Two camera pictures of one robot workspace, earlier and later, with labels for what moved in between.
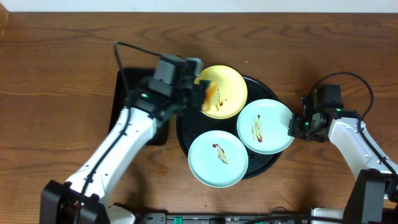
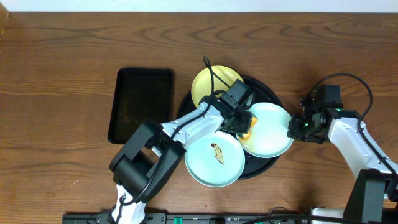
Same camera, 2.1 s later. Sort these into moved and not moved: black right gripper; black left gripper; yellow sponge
Moved: yellow sponge; black left gripper
Not moved: black right gripper
